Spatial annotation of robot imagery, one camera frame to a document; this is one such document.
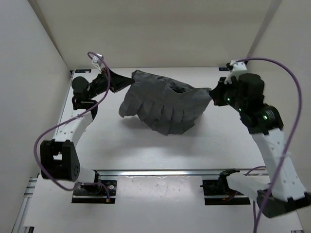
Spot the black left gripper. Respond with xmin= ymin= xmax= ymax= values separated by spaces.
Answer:
xmin=88 ymin=67 xmax=134 ymax=99

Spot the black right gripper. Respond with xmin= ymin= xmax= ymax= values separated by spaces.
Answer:
xmin=209 ymin=76 xmax=246 ymax=113

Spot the grey pleated skirt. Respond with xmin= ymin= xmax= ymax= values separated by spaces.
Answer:
xmin=119 ymin=70 xmax=212 ymax=135

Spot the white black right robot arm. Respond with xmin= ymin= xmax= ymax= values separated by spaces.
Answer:
xmin=209 ymin=73 xmax=311 ymax=218

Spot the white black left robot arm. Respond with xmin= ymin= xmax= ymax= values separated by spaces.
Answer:
xmin=40 ymin=68 xmax=135 ymax=194

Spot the blue label right corner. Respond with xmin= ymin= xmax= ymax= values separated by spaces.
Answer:
xmin=218 ymin=67 xmax=229 ymax=71

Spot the blue label corner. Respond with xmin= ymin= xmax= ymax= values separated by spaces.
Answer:
xmin=218 ymin=67 xmax=229 ymax=71
xmin=75 ymin=69 xmax=92 ymax=73

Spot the blue label left corner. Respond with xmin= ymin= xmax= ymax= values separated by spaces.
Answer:
xmin=75 ymin=69 xmax=92 ymax=73

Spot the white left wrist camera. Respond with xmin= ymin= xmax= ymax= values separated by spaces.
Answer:
xmin=92 ymin=53 xmax=103 ymax=73

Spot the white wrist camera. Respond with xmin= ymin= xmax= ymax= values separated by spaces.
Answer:
xmin=224 ymin=60 xmax=248 ymax=84
xmin=92 ymin=53 xmax=103 ymax=73

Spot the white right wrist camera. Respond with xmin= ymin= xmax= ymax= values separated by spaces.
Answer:
xmin=224 ymin=60 xmax=248 ymax=84

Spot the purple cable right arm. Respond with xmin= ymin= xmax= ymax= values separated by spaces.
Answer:
xmin=233 ymin=57 xmax=303 ymax=233

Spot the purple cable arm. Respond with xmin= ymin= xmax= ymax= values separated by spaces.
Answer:
xmin=33 ymin=51 xmax=113 ymax=191
xmin=233 ymin=57 xmax=303 ymax=233

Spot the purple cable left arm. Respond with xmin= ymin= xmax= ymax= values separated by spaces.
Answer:
xmin=33 ymin=51 xmax=113 ymax=191

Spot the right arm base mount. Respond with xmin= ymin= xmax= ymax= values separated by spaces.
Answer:
xmin=200 ymin=178 xmax=250 ymax=206

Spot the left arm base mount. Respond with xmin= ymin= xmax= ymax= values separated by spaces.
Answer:
xmin=71 ymin=171 xmax=117 ymax=204

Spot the aluminium frame rail left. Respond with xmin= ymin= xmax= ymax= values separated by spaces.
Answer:
xmin=11 ymin=70 xmax=75 ymax=233

